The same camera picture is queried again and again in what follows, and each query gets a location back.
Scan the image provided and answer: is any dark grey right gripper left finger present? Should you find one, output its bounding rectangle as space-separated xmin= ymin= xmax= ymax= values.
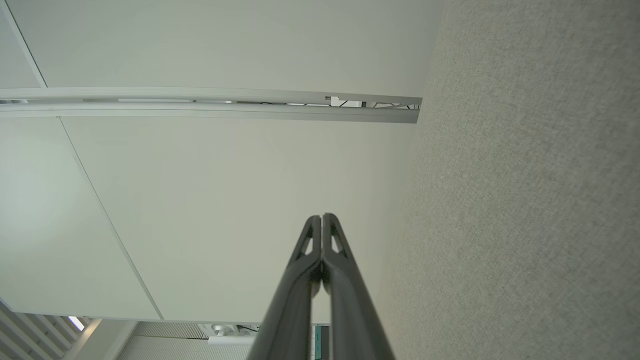
xmin=247 ymin=215 xmax=322 ymax=360

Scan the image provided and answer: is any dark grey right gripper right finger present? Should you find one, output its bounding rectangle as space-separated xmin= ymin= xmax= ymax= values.
xmin=322 ymin=214 xmax=397 ymax=360

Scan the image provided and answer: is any silver white device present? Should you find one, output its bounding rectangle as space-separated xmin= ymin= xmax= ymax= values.
xmin=197 ymin=323 xmax=261 ymax=346

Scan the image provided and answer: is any grey mesh panel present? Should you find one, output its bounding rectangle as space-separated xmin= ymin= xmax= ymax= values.
xmin=116 ymin=322 xmax=261 ymax=360

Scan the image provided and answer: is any white slatted panel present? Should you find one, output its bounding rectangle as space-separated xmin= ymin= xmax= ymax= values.
xmin=0 ymin=299 xmax=92 ymax=360

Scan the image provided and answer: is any grey vertical metal post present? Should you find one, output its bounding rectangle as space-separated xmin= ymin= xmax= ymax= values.
xmin=0 ymin=87 xmax=423 ymax=125

